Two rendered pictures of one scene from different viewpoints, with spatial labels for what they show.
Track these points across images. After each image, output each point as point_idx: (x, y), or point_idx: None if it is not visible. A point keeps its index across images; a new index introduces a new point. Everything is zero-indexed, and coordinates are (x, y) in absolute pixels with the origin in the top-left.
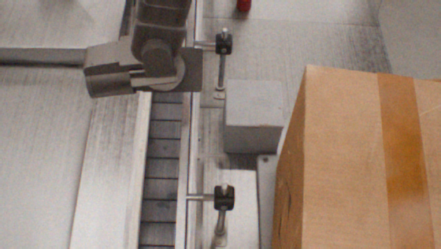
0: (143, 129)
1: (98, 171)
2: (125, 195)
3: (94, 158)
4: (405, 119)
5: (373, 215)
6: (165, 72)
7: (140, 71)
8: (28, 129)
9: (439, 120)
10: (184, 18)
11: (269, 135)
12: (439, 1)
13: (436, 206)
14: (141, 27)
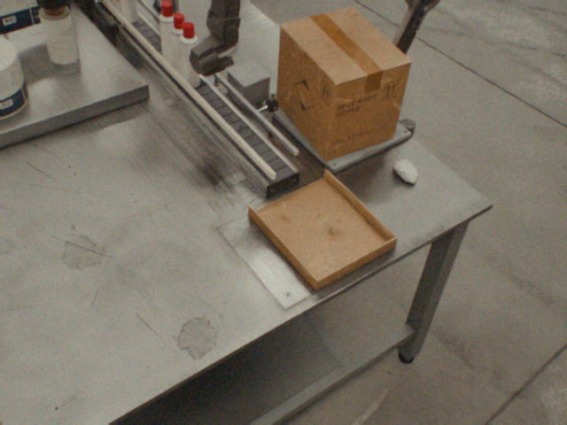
0: (206, 104)
1: (189, 143)
2: (213, 146)
3: (181, 140)
4: (331, 27)
5: (342, 57)
6: (235, 42)
7: (221, 49)
8: (129, 144)
9: (345, 22)
10: (239, 11)
11: (264, 86)
12: (274, 20)
13: (361, 46)
14: (226, 21)
